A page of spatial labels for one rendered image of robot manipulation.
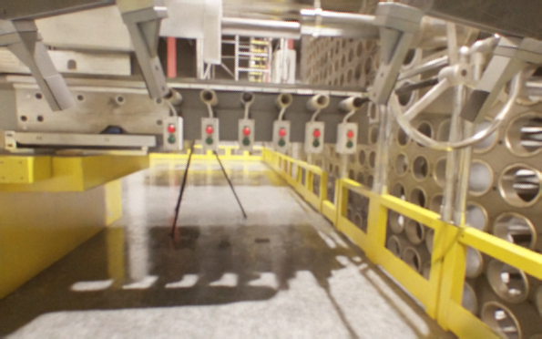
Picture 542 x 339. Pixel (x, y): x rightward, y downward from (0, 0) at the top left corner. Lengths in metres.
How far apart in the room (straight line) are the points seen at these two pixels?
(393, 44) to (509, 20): 0.11
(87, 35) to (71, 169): 0.63
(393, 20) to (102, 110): 1.41
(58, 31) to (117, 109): 0.40
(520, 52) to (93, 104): 1.53
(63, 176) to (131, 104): 0.45
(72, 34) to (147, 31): 1.29
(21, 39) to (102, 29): 1.17
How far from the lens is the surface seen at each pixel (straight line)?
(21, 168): 1.32
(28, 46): 0.44
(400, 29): 0.35
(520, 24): 0.41
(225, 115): 1.40
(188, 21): 1.66
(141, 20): 0.35
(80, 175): 1.36
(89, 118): 1.60
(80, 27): 1.63
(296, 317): 1.20
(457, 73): 0.85
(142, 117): 1.51
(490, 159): 2.21
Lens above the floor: 0.69
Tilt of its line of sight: 7 degrees down
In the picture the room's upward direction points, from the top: 2 degrees clockwise
